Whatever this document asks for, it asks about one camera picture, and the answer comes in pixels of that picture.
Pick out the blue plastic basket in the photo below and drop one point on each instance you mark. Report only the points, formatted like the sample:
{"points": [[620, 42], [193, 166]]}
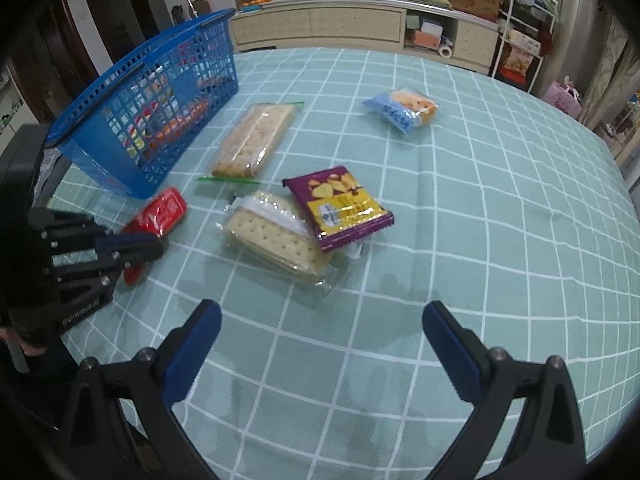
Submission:
{"points": [[100, 160]]}

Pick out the patterned beige curtain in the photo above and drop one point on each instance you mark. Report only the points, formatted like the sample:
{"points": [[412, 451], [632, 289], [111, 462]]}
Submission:
{"points": [[605, 75]]}

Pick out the green cushion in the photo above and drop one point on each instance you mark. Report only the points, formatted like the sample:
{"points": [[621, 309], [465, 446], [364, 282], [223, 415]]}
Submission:
{"points": [[425, 0]]}

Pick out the square cracker pack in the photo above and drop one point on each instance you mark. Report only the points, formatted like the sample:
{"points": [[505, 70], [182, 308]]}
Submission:
{"points": [[275, 245]]}

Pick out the orange sausage packet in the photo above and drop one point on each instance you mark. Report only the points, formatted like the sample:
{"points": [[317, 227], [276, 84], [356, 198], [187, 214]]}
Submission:
{"points": [[182, 122]]}

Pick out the long clear cracker sleeve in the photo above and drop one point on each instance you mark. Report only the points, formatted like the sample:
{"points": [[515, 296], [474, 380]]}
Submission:
{"points": [[252, 137]]}

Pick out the blue cartoon cake packet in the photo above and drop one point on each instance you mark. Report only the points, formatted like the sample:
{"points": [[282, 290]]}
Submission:
{"points": [[402, 110]]}

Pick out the red snack packet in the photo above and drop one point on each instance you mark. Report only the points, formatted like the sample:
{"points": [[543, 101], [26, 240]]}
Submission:
{"points": [[160, 210]]}

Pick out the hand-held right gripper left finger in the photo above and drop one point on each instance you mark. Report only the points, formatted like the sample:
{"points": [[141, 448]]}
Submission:
{"points": [[192, 350]]}

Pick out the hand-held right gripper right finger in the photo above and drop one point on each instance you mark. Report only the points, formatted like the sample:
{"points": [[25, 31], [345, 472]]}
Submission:
{"points": [[452, 350]]}

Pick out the boxes in cabinet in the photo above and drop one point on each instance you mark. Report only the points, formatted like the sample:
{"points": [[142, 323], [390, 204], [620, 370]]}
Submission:
{"points": [[425, 32]]}

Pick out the beige tv cabinet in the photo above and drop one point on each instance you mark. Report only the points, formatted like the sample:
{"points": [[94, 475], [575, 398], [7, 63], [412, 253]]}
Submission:
{"points": [[350, 22]]}

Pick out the plate of oranges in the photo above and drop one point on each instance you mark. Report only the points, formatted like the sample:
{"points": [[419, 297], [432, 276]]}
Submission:
{"points": [[255, 2]]}

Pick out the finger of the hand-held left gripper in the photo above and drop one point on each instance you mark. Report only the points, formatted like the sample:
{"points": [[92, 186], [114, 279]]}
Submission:
{"points": [[120, 242], [142, 255]]}

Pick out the white metal rack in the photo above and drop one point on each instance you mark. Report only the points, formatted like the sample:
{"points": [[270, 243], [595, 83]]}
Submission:
{"points": [[525, 35]]}

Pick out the pink tote bag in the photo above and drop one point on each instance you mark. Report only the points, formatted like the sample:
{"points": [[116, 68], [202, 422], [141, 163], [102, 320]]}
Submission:
{"points": [[562, 100]]}

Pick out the person's left hand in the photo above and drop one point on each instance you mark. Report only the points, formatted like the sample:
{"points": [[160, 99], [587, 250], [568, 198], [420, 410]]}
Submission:
{"points": [[32, 350]]}

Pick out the purple chip packet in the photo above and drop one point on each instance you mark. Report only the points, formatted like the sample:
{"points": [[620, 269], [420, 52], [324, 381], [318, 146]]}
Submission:
{"points": [[340, 205]]}

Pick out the green checkered tablecloth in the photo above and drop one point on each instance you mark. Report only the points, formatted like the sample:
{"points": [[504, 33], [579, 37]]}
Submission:
{"points": [[450, 210]]}

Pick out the white paper roll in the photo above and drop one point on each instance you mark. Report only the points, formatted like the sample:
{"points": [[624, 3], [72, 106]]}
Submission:
{"points": [[445, 50]]}

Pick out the brown cardboard box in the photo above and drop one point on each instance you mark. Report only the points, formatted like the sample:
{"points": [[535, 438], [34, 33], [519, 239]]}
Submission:
{"points": [[472, 0]]}

